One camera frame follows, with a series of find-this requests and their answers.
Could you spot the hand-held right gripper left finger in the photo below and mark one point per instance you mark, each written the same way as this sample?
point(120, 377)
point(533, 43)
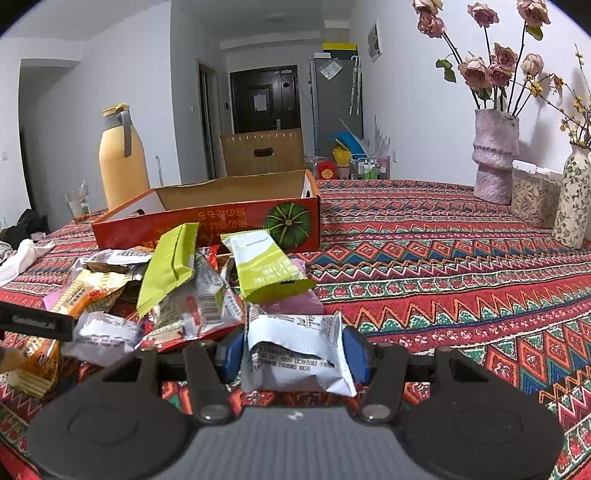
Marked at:
point(232, 355)

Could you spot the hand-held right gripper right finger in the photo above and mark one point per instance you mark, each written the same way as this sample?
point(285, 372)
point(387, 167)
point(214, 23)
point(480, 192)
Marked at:
point(355, 357)

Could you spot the white snack packet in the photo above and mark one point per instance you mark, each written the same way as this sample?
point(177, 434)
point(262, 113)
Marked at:
point(295, 341)

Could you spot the pile of snack packets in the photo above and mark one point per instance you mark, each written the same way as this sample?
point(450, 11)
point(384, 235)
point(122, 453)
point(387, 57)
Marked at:
point(198, 300)

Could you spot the red cardboard box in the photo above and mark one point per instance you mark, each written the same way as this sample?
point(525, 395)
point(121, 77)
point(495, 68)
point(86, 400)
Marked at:
point(207, 226)

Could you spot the white cloth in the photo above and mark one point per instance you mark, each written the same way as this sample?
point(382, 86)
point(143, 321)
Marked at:
point(23, 261)

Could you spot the green snack packet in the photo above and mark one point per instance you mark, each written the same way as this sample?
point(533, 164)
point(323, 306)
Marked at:
point(263, 267)
point(168, 263)

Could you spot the red patterned tablecloth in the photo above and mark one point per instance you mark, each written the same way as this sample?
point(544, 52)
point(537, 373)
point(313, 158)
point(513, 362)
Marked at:
point(438, 277)

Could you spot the glass cup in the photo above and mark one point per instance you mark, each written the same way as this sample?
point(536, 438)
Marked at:
point(77, 207)

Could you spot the yellow thermos jug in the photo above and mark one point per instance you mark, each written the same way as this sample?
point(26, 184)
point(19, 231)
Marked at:
point(122, 166)

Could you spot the red gift box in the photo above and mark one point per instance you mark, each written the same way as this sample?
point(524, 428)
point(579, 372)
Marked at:
point(326, 170)

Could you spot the wooden chair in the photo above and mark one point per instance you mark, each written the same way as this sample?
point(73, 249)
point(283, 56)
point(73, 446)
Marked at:
point(240, 157)

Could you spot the yellow bag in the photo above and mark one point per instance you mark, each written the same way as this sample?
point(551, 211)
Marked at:
point(341, 157)

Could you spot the blue plastic item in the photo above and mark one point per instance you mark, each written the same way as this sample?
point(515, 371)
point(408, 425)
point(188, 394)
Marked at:
point(348, 141)

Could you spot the pale feathery bunch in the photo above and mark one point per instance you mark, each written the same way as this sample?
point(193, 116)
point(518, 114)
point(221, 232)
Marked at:
point(381, 141)

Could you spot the clear seed container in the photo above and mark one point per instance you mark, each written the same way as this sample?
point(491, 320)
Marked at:
point(535, 196)

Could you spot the grey refrigerator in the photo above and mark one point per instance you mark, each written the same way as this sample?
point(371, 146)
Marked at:
point(332, 115)

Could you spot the pink textured vase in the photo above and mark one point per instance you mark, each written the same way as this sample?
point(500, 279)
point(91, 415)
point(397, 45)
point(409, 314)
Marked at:
point(494, 157)

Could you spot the white door notice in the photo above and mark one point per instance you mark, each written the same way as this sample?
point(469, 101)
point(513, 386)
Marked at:
point(260, 102)

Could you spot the dark door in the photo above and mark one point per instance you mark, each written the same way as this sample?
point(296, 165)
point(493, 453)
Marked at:
point(281, 92)

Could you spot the floral white vase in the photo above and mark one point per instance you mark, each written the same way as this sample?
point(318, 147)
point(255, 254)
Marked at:
point(572, 198)

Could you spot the white umbrella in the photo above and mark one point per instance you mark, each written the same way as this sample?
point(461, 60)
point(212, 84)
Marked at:
point(354, 87)

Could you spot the clear plastic bag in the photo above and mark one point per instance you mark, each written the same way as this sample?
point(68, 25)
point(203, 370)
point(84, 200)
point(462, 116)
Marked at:
point(330, 69)

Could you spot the yellow box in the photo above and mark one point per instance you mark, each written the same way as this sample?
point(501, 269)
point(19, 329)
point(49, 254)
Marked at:
point(339, 50)

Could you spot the yellow flower branches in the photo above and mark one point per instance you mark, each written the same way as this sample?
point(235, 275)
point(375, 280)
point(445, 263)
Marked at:
point(579, 106)

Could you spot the white wall panel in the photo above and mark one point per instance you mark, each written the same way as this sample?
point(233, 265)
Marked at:
point(375, 41)

